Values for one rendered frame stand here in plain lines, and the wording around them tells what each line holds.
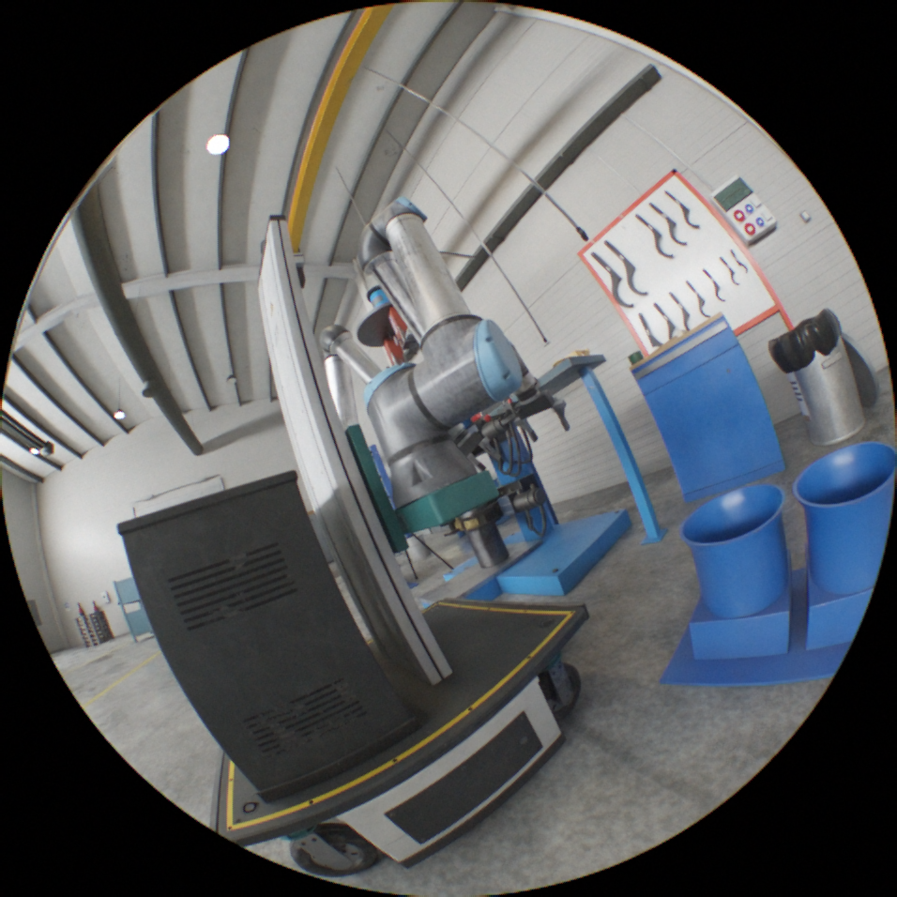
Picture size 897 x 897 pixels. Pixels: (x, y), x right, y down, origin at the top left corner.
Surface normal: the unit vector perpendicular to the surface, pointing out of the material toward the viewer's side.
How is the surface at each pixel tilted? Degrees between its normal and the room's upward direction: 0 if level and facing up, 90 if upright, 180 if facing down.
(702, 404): 90
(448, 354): 78
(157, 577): 90
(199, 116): 173
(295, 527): 90
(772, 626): 90
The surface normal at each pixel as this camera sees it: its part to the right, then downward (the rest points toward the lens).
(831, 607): -0.79, 0.26
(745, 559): -0.60, 0.14
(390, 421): -0.40, 0.08
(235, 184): 0.30, 0.93
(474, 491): 0.52, -0.34
